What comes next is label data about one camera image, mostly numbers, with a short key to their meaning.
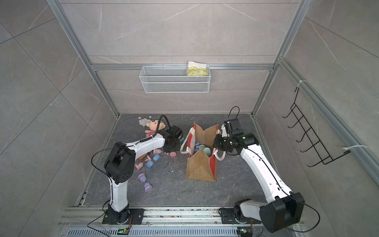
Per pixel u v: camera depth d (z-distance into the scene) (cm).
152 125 103
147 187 80
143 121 111
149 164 90
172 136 77
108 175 54
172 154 93
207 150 83
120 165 51
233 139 53
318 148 64
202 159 69
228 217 73
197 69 86
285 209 38
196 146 90
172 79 101
